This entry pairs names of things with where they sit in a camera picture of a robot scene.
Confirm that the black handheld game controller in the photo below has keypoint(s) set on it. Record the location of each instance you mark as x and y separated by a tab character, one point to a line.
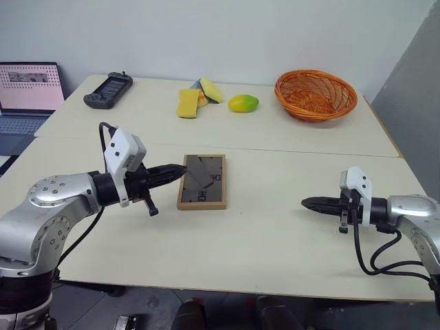
108	90

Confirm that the orange sponge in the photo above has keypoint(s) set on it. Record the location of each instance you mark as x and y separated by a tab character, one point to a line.
202	99

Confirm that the orange wicker basket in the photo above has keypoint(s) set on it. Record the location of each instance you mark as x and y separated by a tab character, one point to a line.
316	94

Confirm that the blue cloth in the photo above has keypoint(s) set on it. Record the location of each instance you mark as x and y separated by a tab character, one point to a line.
196	84

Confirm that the yellow green mango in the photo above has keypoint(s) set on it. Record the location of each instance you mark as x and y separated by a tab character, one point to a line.
243	104

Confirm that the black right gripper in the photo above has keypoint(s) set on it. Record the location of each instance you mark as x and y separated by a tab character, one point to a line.
350	206

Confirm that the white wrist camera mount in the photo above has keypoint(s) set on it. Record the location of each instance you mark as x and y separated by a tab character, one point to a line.
359	182
118	148

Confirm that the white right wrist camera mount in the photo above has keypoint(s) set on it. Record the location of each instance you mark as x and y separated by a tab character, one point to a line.
359	182

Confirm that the yellow sponge with green pad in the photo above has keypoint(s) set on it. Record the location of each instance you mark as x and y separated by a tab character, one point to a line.
210	88

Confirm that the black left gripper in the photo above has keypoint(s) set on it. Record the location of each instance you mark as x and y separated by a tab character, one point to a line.
137	182

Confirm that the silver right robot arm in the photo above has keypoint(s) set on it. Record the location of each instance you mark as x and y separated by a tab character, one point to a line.
409	206

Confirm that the wooden framed clock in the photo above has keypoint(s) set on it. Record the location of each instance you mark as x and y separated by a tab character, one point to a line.
206	199

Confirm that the dark rounded shape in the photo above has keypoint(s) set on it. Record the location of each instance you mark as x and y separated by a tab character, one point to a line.
190	316

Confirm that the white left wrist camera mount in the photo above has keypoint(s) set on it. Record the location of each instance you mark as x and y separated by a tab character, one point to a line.
118	148

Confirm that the grey laptop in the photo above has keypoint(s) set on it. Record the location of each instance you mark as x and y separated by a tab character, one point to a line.
31	89

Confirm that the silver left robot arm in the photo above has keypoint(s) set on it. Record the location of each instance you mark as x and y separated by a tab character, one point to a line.
51	192

